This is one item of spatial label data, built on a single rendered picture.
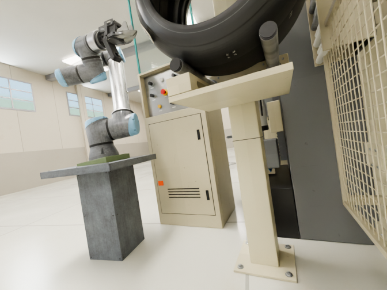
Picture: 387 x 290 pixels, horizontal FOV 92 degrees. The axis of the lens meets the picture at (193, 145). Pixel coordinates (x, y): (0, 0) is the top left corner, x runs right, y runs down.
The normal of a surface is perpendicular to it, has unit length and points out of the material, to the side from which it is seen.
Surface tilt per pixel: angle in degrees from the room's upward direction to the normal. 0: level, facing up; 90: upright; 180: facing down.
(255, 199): 90
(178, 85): 90
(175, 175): 90
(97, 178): 90
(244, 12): 100
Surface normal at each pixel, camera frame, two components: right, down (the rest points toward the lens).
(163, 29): -0.51, 0.23
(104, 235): -0.28, 0.06
